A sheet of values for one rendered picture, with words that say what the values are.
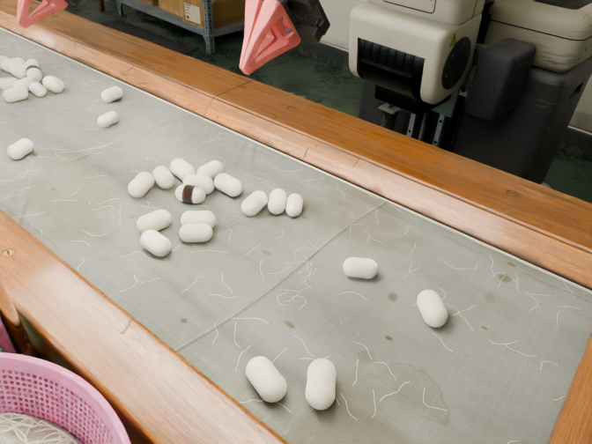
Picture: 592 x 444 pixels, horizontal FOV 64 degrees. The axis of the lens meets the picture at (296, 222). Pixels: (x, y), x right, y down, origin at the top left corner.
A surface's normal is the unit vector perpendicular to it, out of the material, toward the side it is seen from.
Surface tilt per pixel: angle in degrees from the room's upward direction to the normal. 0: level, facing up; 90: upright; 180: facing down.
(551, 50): 90
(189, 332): 0
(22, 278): 0
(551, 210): 0
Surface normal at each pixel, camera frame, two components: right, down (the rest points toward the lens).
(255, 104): 0.04, -0.78
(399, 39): -0.69, 0.53
